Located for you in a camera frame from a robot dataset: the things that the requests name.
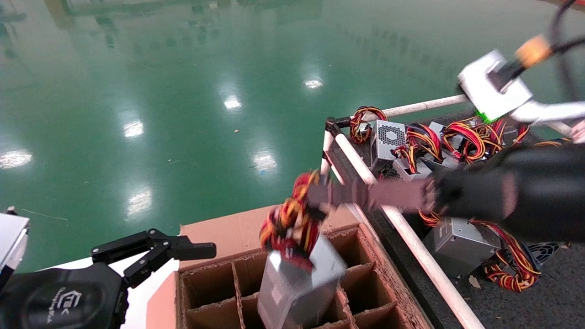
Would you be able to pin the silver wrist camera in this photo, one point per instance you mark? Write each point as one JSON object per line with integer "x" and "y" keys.
{"x": 11, "y": 237}
{"x": 484, "y": 87}

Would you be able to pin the cardboard divider grid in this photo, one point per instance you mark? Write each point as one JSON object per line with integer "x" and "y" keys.
{"x": 215, "y": 317}

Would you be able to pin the power supply black fan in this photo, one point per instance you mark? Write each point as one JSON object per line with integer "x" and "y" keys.
{"x": 548, "y": 253}

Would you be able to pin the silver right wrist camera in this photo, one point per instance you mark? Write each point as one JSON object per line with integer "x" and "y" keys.
{"x": 484, "y": 87}

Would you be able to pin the grey power supply with fan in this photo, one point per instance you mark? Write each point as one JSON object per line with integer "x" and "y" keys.
{"x": 388, "y": 141}

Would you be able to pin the large silver power supply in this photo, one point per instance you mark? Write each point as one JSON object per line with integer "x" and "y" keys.
{"x": 457, "y": 244}

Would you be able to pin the white pipe cart frame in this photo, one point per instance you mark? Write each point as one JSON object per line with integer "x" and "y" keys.
{"x": 438, "y": 274}

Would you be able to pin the silver power supply honeycomb mesh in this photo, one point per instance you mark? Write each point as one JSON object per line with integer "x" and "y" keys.
{"x": 411, "y": 169}

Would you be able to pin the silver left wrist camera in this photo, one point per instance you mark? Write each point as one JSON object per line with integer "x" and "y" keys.
{"x": 11, "y": 237}

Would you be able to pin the silver power supply white label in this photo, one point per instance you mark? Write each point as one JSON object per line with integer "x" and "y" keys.
{"x": 509, "y": 135}

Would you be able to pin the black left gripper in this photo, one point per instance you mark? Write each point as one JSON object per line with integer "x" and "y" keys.
{"x": 50, "y": 301}

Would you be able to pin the brown cardboard box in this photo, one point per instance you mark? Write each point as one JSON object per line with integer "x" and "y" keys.
{"x": 219, "y": 233}

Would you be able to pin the small silver power supply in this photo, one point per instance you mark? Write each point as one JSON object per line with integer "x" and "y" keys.
{"x": 450, "y": 161}

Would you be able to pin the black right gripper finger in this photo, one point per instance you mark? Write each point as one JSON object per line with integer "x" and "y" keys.
{"x": 393, "y": 187}
{"x": 393, "y": 203}

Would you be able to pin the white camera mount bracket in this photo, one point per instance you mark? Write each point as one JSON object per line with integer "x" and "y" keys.
{"x": 553, "y": 112}

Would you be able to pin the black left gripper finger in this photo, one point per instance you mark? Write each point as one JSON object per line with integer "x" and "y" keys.
{"x": 183, "y": 249}

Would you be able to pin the small tan cardboard scrap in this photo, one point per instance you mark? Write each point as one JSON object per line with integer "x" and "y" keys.
{"x": 474, "y": 282}

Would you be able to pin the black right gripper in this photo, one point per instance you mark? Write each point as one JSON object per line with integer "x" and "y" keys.
{"x": 539, "y": 192}

